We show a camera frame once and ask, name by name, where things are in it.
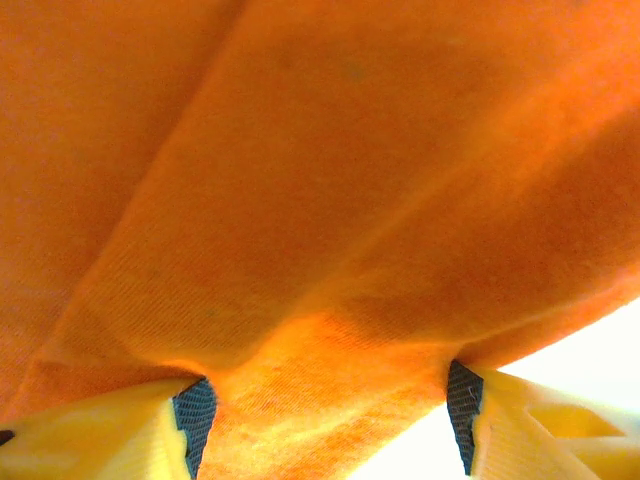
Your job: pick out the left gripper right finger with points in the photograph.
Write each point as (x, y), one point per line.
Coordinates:
(530, 440)

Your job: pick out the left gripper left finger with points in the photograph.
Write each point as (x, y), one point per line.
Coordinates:
(100, 440)

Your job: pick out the orange t-shirt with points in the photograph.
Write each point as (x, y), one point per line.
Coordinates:
(300, 175)

